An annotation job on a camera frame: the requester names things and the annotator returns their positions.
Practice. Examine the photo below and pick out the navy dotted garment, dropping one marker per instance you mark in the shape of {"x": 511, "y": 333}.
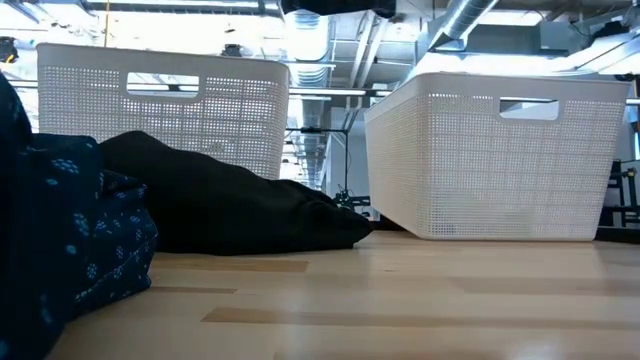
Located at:
{"x": 75, "y": 235}

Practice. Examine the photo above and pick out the black garment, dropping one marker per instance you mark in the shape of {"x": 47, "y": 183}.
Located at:
{"x": 235, "y": 215}

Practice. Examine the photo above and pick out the black background robot arm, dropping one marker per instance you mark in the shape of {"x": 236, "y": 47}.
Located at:
{"x": 352, "y": 201}

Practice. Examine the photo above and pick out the black background stand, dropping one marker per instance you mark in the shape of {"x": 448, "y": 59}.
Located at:
{"x": 312, "y": 130}

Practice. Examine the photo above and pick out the white perforated plastic basket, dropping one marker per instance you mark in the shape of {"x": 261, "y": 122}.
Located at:
{"x": 475, "y": 170}
{"x": 235, "y": 120}

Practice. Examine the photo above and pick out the black background rack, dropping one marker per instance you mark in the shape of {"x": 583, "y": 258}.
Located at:
{"x": 620, "y": 200}

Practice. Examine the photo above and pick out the ribbed ceiling duct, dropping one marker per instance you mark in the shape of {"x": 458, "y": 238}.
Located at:
{"x": 310, "y": 60}

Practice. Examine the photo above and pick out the silver ventilation duct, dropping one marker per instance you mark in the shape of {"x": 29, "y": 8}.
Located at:
{"x": 460, "y": 17}

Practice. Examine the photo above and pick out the black aluminium table frame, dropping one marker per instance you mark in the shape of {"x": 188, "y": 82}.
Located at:
{"x": 620, "y": 235}

